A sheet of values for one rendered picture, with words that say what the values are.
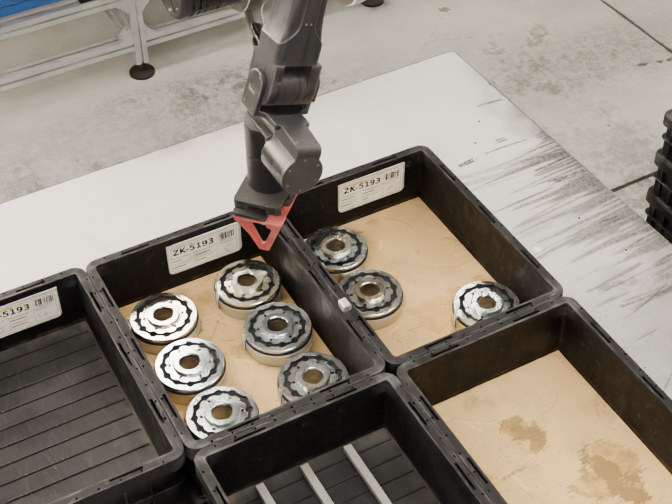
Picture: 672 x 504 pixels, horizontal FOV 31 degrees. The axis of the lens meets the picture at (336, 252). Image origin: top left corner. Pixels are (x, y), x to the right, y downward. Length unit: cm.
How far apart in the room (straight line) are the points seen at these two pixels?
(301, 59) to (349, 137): 94
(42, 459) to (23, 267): 55
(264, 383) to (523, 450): 38
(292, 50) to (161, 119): 220
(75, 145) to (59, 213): 131
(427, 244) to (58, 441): 67
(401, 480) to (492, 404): 19
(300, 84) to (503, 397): 57
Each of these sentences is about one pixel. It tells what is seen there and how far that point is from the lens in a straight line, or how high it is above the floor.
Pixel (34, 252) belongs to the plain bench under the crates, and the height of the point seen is 70.
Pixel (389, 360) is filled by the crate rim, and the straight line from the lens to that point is 167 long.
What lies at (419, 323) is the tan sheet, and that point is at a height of 83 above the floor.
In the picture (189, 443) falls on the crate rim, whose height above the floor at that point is 93.
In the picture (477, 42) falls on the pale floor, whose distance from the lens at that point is 395.
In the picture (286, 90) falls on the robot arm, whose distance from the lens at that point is 149.
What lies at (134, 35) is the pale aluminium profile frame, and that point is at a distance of 375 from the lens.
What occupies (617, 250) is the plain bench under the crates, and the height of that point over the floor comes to 70.
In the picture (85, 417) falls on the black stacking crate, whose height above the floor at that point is 83.
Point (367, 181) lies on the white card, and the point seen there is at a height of 91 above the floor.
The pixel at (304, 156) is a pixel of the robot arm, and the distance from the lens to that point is 147.
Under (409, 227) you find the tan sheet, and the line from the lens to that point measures 201.
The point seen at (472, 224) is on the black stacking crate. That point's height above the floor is 89.
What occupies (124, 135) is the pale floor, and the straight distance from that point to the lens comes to 360.
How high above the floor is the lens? 218
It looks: 44 degrees down
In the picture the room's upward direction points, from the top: 1 degrees counter-clockwise
